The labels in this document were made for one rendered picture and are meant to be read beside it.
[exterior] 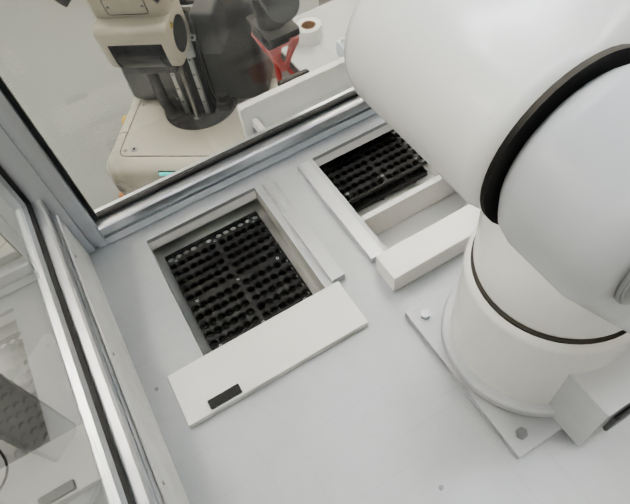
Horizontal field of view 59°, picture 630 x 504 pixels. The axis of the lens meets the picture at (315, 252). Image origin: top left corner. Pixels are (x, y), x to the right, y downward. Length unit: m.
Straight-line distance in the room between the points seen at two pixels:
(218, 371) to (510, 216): 0.58
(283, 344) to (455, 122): 0.56
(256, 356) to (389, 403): 0.19
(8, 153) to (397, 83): 0.62
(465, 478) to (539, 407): 0.12
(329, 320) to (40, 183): 0.44
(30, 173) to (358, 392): 0.53
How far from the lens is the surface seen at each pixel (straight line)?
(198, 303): 0.90
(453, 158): 0.27
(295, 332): 0.78
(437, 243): 0.82
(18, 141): 0.82
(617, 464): 0.77
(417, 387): 0.75
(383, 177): 1.00
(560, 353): 0.61
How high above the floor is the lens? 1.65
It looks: 55 degrees down
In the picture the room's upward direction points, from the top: 11 degrees counter-clockwise
